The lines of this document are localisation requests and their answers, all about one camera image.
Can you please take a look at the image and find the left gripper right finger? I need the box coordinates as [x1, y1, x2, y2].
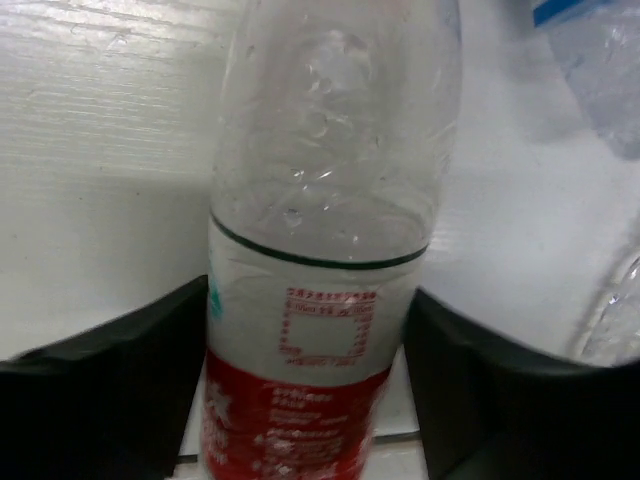
[404, 292, 639, 479]

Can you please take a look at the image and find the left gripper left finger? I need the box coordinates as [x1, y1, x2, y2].
[1, 277, 208, 479]

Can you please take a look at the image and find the red label water bottle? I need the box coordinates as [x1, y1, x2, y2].
[200, 1, 462, 479]

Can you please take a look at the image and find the blue label bottle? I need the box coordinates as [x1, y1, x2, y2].
[531, 0, 639, 160]

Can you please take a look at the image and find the clear unlabeled plastic bottle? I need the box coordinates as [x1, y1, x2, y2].
[566, 212, 639, 368]

